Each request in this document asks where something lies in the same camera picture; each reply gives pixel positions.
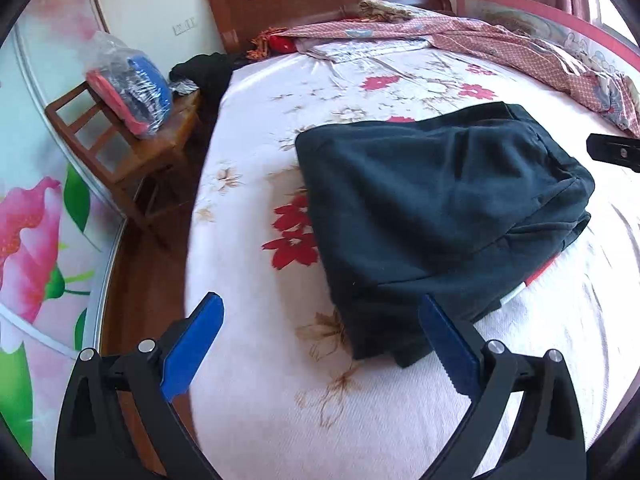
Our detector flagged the black Anta sweatpants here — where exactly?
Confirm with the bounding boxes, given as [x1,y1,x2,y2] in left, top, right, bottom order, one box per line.
[295,102,594,367]

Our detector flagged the pink dotted quilt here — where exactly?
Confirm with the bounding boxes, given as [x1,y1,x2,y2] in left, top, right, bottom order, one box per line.
[246,11,639,136]

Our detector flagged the white floral bed sheet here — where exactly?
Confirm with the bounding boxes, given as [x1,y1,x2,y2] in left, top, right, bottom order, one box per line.
[186,49,639,479]

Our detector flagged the floral wardrobe sliding door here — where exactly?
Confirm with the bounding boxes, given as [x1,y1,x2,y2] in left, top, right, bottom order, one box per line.
[1,0,122,478]

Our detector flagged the wooden chair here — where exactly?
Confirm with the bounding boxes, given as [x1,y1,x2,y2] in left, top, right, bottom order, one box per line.
[44,82,201,234]

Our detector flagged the plastic bag of clothes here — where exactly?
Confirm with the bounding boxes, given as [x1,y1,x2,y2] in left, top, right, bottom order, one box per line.
[84,30,172,139]

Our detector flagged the black clothes pile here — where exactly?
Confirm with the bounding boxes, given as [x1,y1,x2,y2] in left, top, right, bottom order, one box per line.
[168,53,250,112]

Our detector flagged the floral pillow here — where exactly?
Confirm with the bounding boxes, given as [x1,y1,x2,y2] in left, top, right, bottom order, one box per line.
[358,0,438,23]

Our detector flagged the red pillow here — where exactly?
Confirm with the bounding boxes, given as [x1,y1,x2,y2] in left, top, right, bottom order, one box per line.
[268,35,297,54]

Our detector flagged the pink bed guard rail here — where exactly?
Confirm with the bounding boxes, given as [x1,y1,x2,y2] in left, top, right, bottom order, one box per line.
[457,0,639,70]

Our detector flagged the white wall socket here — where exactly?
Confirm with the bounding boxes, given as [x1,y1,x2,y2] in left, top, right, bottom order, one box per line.
[172,18,196,36]

